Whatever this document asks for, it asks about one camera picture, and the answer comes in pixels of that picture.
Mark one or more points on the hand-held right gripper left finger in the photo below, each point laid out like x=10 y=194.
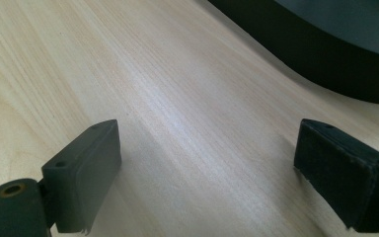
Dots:
x=79 y=184

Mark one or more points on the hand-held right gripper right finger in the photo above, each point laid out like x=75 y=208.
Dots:
x=345 y=177

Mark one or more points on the black round tray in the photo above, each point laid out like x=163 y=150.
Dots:
x=335 y=46

